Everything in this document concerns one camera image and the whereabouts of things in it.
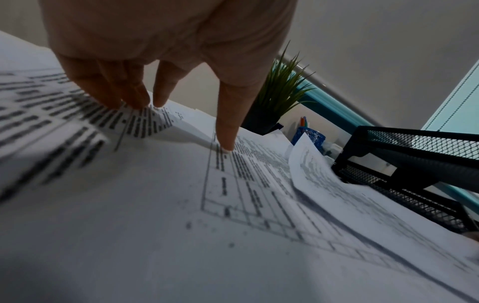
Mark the pile of papers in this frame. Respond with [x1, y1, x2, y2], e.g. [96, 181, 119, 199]
[0, 29, 479, 303]

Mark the white tape dispenser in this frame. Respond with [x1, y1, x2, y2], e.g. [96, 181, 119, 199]
[323, 142, 343, 158]

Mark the person's left hand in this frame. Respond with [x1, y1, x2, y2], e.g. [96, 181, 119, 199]
[39, 0, 299, 151]

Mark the potted green plant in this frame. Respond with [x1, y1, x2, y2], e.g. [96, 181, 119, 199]
[241, 41, 319, 135]

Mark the blue pen holder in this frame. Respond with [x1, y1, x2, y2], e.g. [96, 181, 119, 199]
[291, 127, 327, 155]

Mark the black mesh paper tray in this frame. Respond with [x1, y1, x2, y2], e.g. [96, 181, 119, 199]
[331, 125, 479, 235]

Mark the wide grey roller blind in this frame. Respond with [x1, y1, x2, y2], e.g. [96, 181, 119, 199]
[291, 0, 479, 131]

